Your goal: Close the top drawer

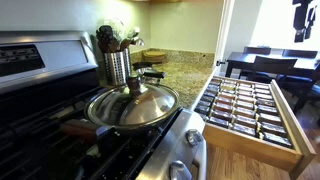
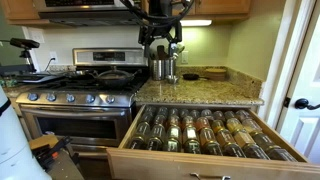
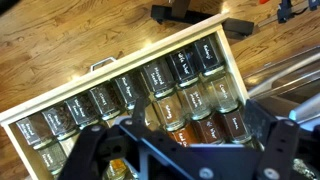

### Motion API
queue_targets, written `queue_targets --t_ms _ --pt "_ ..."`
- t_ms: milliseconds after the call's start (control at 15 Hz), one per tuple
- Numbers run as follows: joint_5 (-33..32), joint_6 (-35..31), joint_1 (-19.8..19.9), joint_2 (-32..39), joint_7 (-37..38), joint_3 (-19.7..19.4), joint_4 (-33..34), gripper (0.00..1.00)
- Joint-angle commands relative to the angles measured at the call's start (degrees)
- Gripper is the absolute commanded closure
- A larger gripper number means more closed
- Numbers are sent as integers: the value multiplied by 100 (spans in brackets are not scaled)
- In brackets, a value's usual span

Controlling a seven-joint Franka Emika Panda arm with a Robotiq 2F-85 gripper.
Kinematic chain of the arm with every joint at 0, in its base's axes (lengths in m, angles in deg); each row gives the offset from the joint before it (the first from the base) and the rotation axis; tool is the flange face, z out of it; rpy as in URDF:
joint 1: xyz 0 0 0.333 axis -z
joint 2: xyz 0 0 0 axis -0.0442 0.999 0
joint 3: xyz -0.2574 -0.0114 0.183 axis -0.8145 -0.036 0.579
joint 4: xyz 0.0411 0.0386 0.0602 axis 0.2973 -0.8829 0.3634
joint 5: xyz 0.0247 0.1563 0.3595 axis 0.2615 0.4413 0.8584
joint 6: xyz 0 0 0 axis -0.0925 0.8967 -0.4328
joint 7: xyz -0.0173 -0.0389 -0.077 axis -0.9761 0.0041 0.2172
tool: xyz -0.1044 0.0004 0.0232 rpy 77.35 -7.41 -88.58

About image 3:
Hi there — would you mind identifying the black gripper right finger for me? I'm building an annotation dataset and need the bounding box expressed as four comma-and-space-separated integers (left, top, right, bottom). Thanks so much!
244, 98, 320, 180

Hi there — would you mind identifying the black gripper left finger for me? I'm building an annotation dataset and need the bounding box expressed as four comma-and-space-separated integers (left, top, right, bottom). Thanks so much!
58, 96, 215, 180

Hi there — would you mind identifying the white wooden spice drawer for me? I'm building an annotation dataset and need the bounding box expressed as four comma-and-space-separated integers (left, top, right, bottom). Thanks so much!
0, 13, 252, 180

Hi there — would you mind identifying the yellow spice glass jar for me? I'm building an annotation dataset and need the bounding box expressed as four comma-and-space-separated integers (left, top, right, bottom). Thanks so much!
102, 157, 136, 180

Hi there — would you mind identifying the speckled granite countertop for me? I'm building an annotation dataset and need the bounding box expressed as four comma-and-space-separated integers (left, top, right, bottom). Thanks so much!
292, 157, 320, 180

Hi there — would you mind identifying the dark spice glass jar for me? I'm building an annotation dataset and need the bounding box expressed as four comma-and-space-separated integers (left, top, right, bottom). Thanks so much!
15, 114, 54, 151
64, 94, 101, 130
87, 83, 123, 122
40, 104, 80, 142

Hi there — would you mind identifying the green herb glass jar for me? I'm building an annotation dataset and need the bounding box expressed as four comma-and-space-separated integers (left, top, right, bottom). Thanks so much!
35, 141, 68, 177

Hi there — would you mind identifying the shiny grey metal bar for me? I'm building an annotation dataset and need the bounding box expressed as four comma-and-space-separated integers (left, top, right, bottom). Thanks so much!
287, 92, 320, 125

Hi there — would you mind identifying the Sumac labelled spice jar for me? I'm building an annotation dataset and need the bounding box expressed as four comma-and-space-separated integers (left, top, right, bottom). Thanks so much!
219, 108, 253, 145

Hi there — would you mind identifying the Black Pepper labelled spice jar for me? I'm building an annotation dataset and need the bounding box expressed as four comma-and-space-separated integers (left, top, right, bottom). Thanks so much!
110, 72, 148, 112

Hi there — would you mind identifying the brown spice glass jar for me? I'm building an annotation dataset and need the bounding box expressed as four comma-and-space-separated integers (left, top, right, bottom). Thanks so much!
192, 114, 228, 146

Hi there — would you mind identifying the Cumin labelled spice jar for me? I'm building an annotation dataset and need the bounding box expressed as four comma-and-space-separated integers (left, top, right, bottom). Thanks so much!
203, 74, 240, 114

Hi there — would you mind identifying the red chili spice jar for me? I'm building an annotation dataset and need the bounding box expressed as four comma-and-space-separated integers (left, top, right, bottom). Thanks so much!
165, 122, 202, 148

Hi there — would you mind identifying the Mustard Seeds labelled spice jar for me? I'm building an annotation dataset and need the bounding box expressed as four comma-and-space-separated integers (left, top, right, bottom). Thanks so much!
140, 59, 177, 100

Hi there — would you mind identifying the blue clamp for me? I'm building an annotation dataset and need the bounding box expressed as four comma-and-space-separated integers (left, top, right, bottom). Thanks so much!
276, 0, 295, 24
307, 0, 320, 12

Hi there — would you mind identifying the silver metal drawer handle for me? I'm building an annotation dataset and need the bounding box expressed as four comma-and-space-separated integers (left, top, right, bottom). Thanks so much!
89, 56, 118, 73

